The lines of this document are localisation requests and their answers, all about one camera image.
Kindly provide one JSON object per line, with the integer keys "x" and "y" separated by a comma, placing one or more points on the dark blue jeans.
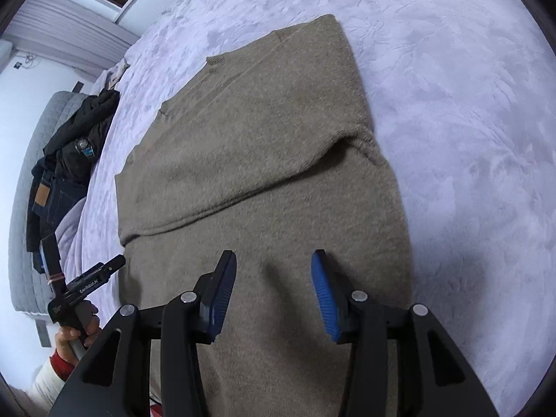
{"x": 56, "y": 200}

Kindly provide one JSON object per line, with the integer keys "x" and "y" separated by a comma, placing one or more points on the pale crumpled cloth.
{"x": 110, "y": 76}

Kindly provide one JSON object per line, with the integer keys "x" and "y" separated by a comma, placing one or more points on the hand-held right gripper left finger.
{"x": 221, "y": 299}

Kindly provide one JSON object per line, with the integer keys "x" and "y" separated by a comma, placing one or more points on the black jacket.
{"x": 82, "y": 139}

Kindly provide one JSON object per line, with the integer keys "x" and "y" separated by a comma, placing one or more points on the person's left hand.
{"x": 69, "y": 347}

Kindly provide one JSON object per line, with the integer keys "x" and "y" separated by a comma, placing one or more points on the lavender plush blanket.
{"x": 434, "y": 117}

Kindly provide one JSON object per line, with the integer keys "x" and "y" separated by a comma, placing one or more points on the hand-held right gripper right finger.
{"x": 323, "y": 295}

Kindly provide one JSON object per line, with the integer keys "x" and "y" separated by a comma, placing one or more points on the olive brown knit sweater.
{"x": 260, "y": 160}

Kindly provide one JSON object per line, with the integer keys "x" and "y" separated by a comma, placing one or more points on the grey quilted headboard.
{"x": 26, "y": 160}

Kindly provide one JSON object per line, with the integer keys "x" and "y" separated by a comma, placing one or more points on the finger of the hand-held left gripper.
{"x": 114, "y": 263}
{"x": 53, "y": 260}

